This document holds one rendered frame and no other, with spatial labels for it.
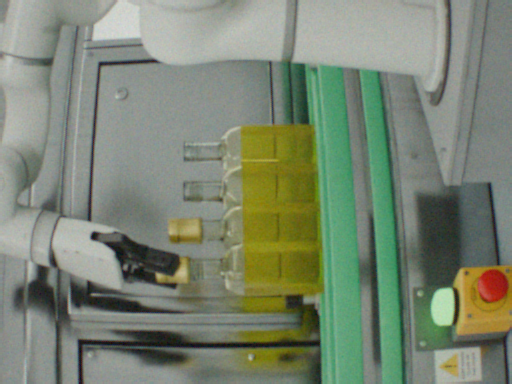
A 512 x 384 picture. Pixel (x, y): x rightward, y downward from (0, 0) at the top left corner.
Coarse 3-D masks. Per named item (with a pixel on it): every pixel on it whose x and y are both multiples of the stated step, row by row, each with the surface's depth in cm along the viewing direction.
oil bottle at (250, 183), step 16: (224, 176) 152; (240, 176) 152; (256, 176) 152; (272, 176) 152; (288, 176) 152; (304, 176) 152; (224, 192) 151; (240, 192) 150; (256, 192) 150; (272, 192) 151; (288, 192) 151; (304, 192) 151; (224, 208) 153
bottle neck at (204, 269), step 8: (192, 264) 147; (200, 264) 147; (208, 264) 147; (216, 264) 147; (192, 272) 146; (200, 272) 146; (208, 272) 146; (216, 272) 147; (200, 280) 147; (208, 280) 147; (216, 280) 148
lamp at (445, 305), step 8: (448, 288) 126; (456, 288) 125; (440, 296) 124; (448, 296) 124; (456, 296) 124; (432, 304) 126; (440, 304) 124; (448, 304) 124; (456, 304) 124; (432, 312) 126; (440, 312) 124; (448, 312) 124; (456, 312) 124; (440, 320) 124; (448, 320) 124; (456, 320) 124
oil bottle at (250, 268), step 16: (224, 256) 147; (240, 256) 146; (256, 256) 146; (272, 256) 146; (288, 256) 146; (304, 256) 146; (320, 256) 146; (224, 272) 146; (240, 272) 145; (256, 272) 145; (272, 272) 145; (288, 272) 145; (304, 272) 145; (320, 272) 145; (240, 288) 147; (256, 288) 147; (272, 288) 147; (288, 288) 147; (304, 288) 147; (320, 288) 147
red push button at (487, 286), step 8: (488, 272) 121; (496, 272) 121; (480, 280) 121; (488, 280) 120; (496, 280) 120; (504, 280) 121; (480, 288) 120; (488, 288) 120; (496, 288) 120; (504, 288) 120; (488, 296) 120; (496, 296) 120; (504, 296) 120
